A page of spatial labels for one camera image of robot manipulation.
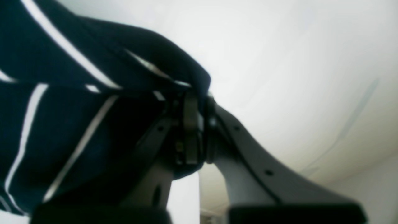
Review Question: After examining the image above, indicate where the black white striped T-shirt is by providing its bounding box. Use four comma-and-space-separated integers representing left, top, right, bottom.
0, 0, 211, 216

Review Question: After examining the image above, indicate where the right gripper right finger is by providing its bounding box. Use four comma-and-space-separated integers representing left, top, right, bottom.
205, 96, 367, 224

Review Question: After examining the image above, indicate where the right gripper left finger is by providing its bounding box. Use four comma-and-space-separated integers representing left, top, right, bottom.
31, 93, 201, 224

